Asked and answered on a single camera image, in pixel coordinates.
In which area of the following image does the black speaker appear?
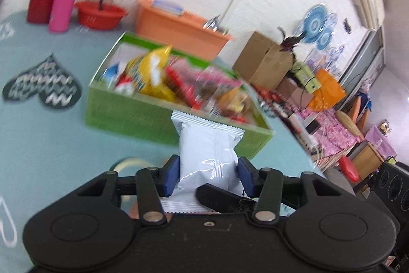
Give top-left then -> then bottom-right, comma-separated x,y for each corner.
366,162 -> 408,230

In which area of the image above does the red plastic basket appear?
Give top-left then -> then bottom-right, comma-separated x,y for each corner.
75,1 -> 128,30

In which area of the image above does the orange shopping bag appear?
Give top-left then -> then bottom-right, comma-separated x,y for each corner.
307,69 -> 346,112

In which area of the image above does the large yellow snack bag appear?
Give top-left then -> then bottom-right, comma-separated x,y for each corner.
125,46 -> 179,103

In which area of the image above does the steel bowl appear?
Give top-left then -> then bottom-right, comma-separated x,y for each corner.
203,15 -> 223,33

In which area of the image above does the green cardboard box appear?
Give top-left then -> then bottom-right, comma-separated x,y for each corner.
85,32 -> 275,159

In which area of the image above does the green blue plum candy packet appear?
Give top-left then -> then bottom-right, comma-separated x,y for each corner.
99,62 -> 127,89

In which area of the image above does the pink snack packet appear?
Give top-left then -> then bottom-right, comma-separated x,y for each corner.
194,66 -> 241,100

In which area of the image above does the red round stool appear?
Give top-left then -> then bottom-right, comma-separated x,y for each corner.
338,156 -> 360,182

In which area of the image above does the brown cardboard box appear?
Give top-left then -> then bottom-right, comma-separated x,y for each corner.
232,31 -> 293,90

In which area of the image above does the green small box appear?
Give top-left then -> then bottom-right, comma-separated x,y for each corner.
291,61 -> 322,94

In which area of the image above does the dark purple plant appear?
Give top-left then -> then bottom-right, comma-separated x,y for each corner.
277,27 -> 306,52

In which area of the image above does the blue lidded container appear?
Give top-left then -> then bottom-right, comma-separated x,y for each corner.
151,0 -> 184,16

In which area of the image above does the blue paper fan decoration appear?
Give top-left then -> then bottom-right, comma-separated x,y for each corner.
302,4 -> 328,44

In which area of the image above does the orange plastic basin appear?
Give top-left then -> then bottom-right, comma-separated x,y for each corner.
135,0 -> 234,61

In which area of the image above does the white silver snack packet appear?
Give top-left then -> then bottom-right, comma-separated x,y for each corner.
161,110 -> 245,213

